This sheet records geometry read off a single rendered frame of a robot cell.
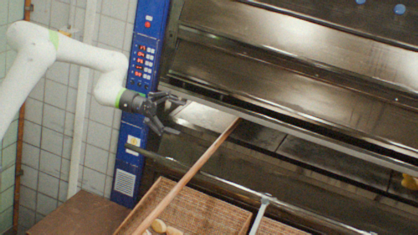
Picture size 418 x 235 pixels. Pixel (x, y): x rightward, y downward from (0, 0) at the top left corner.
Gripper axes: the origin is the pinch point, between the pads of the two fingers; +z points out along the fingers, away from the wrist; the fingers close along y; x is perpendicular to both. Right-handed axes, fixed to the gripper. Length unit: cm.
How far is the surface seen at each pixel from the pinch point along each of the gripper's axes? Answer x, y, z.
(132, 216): -26, 74, -25
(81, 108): -55, 41, -77
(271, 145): -67, 30, 29
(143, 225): 38.1, 28.3, 7.2
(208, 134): -55, 31, -3
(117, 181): -53, 76, -48
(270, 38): -54, -28, 18
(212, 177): -17.8, 31.5, 14.3
